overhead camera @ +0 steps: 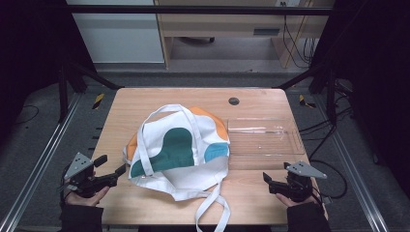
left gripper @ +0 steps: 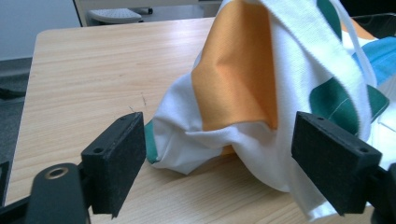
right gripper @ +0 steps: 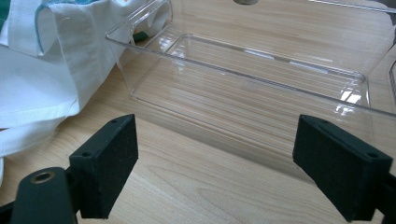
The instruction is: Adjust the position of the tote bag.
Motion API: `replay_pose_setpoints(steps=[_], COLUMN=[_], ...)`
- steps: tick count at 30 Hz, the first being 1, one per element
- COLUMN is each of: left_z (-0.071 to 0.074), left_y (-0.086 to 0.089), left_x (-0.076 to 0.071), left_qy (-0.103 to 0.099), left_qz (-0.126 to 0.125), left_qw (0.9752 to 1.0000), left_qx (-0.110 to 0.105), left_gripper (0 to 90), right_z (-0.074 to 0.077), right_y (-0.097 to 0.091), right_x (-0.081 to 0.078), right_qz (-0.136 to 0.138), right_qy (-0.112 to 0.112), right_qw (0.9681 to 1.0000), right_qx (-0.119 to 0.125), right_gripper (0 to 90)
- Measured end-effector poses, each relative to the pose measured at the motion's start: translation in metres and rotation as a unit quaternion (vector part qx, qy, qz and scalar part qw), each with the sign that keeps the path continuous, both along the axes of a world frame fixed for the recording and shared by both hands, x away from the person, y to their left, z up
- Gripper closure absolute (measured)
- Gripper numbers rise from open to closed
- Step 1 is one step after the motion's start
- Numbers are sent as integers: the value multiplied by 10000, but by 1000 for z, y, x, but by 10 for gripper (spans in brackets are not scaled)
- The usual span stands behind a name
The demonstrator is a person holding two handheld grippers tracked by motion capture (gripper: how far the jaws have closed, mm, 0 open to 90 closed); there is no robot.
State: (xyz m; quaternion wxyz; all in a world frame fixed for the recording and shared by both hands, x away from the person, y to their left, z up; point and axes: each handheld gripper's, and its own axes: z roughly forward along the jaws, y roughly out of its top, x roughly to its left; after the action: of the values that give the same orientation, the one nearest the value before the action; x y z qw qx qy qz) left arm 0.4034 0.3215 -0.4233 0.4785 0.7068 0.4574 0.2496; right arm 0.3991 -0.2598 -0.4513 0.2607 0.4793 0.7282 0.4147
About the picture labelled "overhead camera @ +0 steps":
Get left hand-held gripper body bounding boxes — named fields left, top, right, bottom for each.
left=63, top=152, right=119, bottom=198

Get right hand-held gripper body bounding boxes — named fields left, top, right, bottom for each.
left=268, top=160, right=328, bottom=204

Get white patterned tote bag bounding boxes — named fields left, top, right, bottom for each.
left=122, top=102, right=232, bottom=232

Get person's right hand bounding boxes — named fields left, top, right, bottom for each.
left=275, top=191, right=321, bottom=209

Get person's left hand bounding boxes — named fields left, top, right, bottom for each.
left=64, top=185, right=111, bottom=208

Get clear plastic tray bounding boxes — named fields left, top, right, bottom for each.
left=226, top=117, right=306, bottom=171

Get yellow black tape piece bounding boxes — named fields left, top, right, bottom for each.
left=298, top=94, right=317, bottom=109
left=92, top=93, right=106, bottom=111

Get white cabinet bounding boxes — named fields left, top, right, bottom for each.
left=65, top=0, right=165, bottom=64

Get light wooden desk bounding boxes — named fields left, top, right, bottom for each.
left=154, top=0, right=337, bottom=70

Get right hand-held gripper cable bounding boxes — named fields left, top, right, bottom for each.
left=309, top=188, right=325, bottom=207

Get aluminium floor rail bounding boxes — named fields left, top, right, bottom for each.
left=0, top=92, right=84, bottom=232
left=313, top=94, right=390, bottom=232

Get thin black floor cable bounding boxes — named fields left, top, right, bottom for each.
left=14, top=103, right=41, bottom=126

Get black metal frame stand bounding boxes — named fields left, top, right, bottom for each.
left=276, top=62, right=340, bottom=128
left=57, top=60, right=126, bottom=124

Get black hanging desk cables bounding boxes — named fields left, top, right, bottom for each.
left=281, top=14, right=319, bottom=70

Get black horizontal frame bar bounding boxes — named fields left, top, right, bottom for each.
left=64, top=4, right=335, bottom=16

